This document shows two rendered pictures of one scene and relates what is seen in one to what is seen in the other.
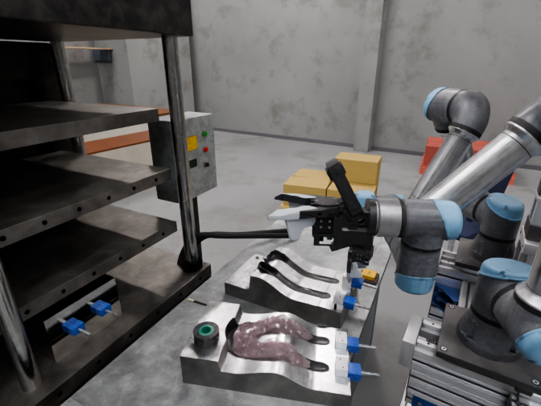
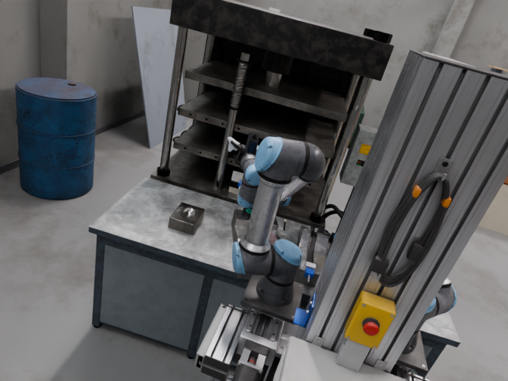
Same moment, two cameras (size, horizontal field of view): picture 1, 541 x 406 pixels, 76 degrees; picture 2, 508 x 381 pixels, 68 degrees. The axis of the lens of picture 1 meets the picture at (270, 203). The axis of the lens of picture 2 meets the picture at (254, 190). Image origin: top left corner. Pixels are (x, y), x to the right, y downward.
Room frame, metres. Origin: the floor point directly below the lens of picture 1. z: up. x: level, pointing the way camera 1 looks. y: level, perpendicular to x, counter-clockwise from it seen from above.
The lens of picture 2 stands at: (0.06, -1.59, 2.05)
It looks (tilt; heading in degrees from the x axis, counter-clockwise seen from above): 26 degrees down; 67
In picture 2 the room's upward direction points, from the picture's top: 15 degrees clockwise
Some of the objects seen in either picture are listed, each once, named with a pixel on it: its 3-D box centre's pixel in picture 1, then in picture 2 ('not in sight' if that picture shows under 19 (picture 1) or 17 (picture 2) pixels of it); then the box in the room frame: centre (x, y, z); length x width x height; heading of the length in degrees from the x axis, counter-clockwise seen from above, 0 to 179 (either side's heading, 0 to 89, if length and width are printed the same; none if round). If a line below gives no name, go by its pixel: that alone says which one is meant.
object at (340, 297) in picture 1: (352, 303); (308, 274); (1.04, -0.30, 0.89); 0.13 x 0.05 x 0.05; 63
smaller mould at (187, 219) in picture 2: not in sight; (187, 218); (0.49, 0.26, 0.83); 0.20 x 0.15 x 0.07; 63
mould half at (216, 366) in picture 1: (270, 348); (258, 243); (0.86, 0.00, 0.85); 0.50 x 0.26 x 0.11; 80
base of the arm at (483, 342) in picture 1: (493, 324); (277, 283); (0.70, -0.57, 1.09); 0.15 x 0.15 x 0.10
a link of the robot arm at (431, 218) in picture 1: (426, 221); (252, 172); (0.60, -0.30, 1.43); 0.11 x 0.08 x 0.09; 84
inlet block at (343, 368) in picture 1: (357, 371); not in sight; (0.76, -0.26, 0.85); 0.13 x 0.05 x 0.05; 80
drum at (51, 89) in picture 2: not in sight; (57, 137); (-0.44, 2.06, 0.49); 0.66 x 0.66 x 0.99
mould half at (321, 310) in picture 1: (291, 280); (320, 252); (1.21, -0.09, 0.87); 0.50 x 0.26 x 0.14; 63
